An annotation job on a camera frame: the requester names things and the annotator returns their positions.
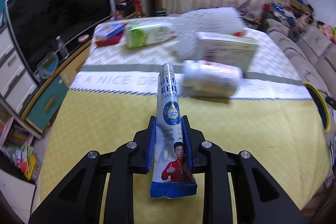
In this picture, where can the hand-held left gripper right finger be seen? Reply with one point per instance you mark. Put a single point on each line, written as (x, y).
(187, 148)

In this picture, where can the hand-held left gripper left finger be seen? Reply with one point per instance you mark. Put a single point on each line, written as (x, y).
(151, 150)

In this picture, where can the chevron patterned tablecloth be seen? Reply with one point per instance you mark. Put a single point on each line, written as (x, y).
(118, 61)

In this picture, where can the teal and wood television cabinet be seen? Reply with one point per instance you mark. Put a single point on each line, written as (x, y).
(50, 103)

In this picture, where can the pile of colourful packets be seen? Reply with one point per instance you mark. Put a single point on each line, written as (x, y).
(21, 155)

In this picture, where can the red and blue box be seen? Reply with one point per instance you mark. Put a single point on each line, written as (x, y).
(109, 33)

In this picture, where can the black flat television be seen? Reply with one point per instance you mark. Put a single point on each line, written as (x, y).
(52, 16)

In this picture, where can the blue and white sachet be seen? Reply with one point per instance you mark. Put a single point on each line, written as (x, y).
(170, 113)

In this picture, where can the beige sofa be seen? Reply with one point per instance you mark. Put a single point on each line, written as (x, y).
(309, 56)

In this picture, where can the stack of cardboard boxes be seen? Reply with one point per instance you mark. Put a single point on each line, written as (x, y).
(130, 1)

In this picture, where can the yellow-rimmed black bin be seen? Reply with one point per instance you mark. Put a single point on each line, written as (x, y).
(319, 106)

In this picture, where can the small dark bottle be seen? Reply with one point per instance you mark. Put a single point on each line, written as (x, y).
(61, 47)

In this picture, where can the yellow checked tablecloth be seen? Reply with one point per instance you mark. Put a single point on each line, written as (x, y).
(105, 134)

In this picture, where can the white paper towel pack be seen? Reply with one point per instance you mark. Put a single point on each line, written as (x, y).
(210, 20)

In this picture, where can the pile of stuffed toys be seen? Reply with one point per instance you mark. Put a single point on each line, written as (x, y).
(296, 14)

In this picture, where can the white plastic bottle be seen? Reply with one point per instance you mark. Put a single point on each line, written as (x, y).
(210, 77)

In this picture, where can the glass bowl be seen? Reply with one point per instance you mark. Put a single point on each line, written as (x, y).
(47, 65)

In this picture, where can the white and green box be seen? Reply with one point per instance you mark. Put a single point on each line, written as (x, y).
(225, 48)

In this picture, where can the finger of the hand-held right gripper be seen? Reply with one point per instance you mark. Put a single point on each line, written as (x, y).
(331, 102)

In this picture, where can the green and white carton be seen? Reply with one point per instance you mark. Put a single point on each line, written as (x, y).
(147, 35)

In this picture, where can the white drawer unit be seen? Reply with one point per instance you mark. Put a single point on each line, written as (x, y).
(13, 74)

